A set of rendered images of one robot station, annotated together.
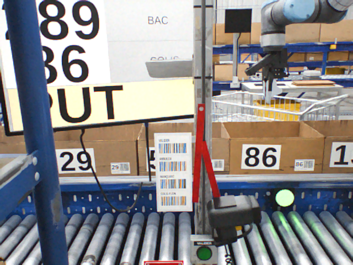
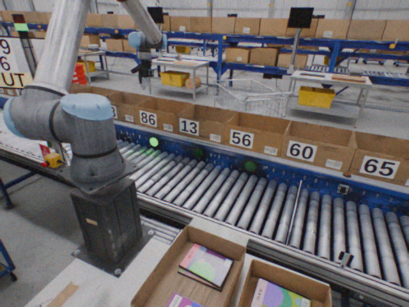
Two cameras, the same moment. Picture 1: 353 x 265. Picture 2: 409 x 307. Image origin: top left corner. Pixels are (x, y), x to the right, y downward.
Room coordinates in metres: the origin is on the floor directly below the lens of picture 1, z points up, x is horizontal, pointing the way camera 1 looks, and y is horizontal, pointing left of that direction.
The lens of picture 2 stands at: (-0.16, -1.50, 1.67)
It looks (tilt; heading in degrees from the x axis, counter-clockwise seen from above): 28 degrees down; 24
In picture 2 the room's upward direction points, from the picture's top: 2 degrees clockwise
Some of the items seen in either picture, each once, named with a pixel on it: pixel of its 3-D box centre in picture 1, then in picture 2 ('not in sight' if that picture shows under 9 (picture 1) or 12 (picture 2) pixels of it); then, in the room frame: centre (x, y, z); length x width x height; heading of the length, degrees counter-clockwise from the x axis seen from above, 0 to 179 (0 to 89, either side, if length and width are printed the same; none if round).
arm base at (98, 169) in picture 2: not in sight; (96, 157); (0.39, -0.82, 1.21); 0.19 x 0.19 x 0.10
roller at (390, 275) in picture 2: not in sight; (383, 242); (0.97, -1.97, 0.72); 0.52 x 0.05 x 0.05; 179
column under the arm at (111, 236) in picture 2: not in sight; (110, 216); (0.39, -0.82, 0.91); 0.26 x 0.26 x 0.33; 0
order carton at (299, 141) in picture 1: (267, 146); (165, 114); (1.45, -0.42, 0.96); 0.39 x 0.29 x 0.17; 89
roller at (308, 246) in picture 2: not in sight; (312, 220); (0.98, -1.64, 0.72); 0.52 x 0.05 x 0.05; 179
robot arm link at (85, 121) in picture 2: not in sight; (87, 121); (0.39, -0.81, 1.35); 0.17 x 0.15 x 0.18; 106
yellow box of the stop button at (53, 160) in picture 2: not in sight; (56, 162); (0.67, -0.09, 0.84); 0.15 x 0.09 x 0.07; 89
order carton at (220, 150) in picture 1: (183, 147); (128, 107); (1.46, -0.03, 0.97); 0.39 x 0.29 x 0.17; 89
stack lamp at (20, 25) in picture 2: not in sight; (20, 23); (0.74, -0.06, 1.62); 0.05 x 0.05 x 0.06
